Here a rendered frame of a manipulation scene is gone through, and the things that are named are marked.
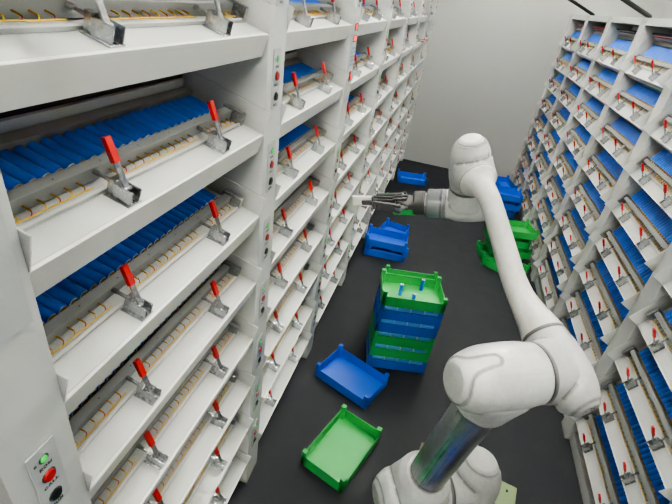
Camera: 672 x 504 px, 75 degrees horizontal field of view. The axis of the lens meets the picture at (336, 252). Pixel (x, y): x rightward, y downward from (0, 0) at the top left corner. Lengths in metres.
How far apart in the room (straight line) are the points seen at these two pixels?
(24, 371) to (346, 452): 1.55
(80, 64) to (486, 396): 0.82
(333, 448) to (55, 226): 1.59
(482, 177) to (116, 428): 0.98
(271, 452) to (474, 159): 1.38
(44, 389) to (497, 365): 0.74
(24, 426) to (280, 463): 1.39
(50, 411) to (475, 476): 1.14
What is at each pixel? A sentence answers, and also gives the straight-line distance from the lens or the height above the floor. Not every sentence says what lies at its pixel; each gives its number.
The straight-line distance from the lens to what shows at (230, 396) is 1.43.
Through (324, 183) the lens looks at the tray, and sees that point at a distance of 1.77.
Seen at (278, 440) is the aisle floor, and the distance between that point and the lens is 2.00.
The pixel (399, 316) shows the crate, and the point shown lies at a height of 0.35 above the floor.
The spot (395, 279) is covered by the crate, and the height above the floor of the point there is 0.42.
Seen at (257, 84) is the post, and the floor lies 1.44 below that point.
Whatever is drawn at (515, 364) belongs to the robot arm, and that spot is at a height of 1.05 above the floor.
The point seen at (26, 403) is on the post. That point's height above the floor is 1.18.
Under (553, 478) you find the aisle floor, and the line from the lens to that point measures 2.27.
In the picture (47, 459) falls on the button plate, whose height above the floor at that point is 1.08.
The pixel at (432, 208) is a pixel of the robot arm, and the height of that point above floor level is 1.11.
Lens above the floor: 1.63
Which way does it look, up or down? 31 degrees down
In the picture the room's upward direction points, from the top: 9 degrees clockwise
